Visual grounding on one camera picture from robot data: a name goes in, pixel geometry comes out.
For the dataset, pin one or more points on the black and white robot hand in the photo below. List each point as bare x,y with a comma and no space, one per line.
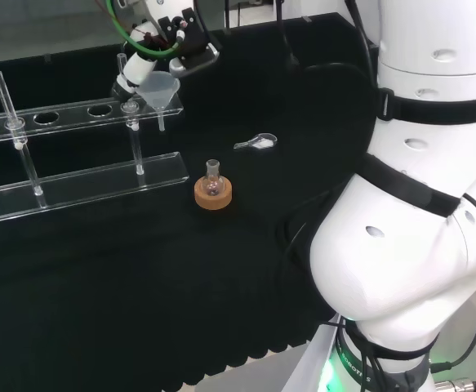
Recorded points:
190,38

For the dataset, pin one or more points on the translucent plastic funnel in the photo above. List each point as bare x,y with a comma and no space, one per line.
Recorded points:
160,92

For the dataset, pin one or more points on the clear glass weighing funnel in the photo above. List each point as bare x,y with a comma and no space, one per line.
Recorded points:
262,141

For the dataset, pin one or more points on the clear acrylic funnel stand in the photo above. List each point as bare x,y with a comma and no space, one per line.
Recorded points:
86,188

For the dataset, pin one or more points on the black tripod pole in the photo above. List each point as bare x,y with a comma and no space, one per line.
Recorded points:
279,9

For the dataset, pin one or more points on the small round-bottom glass flask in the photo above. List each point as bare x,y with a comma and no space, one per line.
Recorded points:
213,183

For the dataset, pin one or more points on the black bench cloth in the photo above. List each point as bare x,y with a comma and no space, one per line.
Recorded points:
139,265

